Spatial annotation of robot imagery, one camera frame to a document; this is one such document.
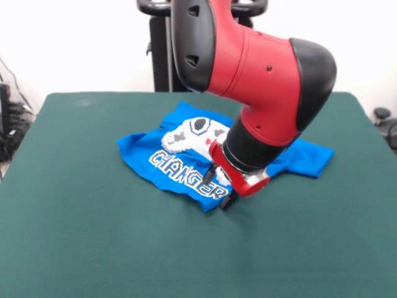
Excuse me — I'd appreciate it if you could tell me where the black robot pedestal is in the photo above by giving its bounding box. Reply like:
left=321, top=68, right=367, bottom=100
left=136, top=0, right=267, bottom=93

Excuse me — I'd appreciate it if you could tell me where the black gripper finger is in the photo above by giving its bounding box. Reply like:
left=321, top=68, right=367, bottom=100
left=203, top=164, right=218, bottom=186
left=220, top=191, right=240, bottom=211

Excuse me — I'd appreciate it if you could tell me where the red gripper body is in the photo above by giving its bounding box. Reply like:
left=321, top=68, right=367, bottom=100
left=208, top=140, right=272, bottom=199

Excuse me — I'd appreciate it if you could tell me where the dark green table cloth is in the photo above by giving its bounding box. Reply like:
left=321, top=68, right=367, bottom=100
left=0, top=91, right=397, bottom=298

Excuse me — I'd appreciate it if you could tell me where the black box device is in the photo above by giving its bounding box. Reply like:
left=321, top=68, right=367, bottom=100
left=0, top=83, right=12, bottom=135

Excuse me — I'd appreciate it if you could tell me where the black office chair base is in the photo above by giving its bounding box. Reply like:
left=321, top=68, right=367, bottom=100
left=373, top=107, right=397, bottom=156

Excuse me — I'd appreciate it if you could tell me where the black cable tangle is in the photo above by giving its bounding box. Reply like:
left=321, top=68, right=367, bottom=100
left=0, top=57, right=37, bottom=163

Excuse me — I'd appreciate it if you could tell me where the blue printed shirt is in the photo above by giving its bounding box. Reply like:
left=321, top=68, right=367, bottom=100
left=116, top=101, right=336, bottom=214

